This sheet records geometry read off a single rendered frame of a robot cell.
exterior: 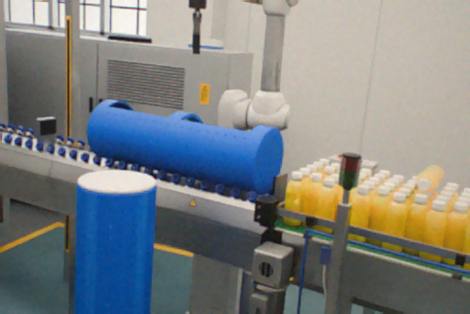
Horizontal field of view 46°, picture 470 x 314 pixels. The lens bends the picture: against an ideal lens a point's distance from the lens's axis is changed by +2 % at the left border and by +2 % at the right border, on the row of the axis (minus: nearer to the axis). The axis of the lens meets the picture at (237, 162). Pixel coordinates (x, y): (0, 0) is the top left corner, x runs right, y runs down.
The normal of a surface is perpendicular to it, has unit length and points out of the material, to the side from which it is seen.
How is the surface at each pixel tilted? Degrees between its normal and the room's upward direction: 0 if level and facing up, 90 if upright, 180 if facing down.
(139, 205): 90
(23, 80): 90
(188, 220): 109
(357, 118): 90
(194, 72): 90
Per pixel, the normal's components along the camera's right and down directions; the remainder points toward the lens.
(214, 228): -0.48, 0.48
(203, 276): -0.35, 0.19
